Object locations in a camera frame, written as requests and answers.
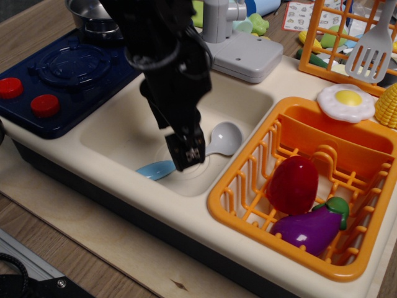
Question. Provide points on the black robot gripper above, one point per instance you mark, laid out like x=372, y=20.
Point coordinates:
x=176, y=69

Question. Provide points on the grey spoon with blue handle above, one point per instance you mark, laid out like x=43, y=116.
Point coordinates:
x=226, y=138

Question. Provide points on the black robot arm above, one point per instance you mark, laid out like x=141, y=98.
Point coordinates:
x=153, y=17

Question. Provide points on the steel pan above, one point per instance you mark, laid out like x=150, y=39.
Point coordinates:
x=91, y=18

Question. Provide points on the cream toy sink unit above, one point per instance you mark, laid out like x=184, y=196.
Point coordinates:
x=101, y=154

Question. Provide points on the grey toy faucet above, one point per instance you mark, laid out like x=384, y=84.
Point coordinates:
x=237, y=53

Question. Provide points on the red toy pepper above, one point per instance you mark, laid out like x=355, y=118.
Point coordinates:
x=293, y=186

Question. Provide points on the green toy vegetable piece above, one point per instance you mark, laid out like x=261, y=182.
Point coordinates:
x=259, y=25

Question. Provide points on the orange dish drainer basket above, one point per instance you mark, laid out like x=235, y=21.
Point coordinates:
x=356, y=162

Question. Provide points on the red stove knob right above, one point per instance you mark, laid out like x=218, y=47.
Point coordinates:
x=45, y=106

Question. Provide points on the red stove knob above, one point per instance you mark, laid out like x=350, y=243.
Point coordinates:
x=45, y=106
x=10, y=88

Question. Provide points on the navy blue toy stove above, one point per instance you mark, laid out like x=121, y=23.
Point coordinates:
x=83, y=75

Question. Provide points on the blue cup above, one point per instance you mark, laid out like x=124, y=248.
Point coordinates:
x=262, y=7

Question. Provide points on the purple toy eggplant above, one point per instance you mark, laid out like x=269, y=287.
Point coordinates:
x=316, y=229

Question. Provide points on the toy fried egg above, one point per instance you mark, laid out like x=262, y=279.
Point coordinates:
x=347, y=103

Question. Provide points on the printed paper card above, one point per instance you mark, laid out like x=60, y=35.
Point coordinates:
x=297, y=16

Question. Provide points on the red stove knob left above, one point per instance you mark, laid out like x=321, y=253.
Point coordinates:
x=10, y=88

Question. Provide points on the orange utensil rack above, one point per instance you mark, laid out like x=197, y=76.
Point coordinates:
x=332, y=35

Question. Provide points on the grey toy spatula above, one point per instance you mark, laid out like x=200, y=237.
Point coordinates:
x=369, y=59

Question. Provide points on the yellow toy corn cob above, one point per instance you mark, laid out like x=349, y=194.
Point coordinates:
x=385, y=107

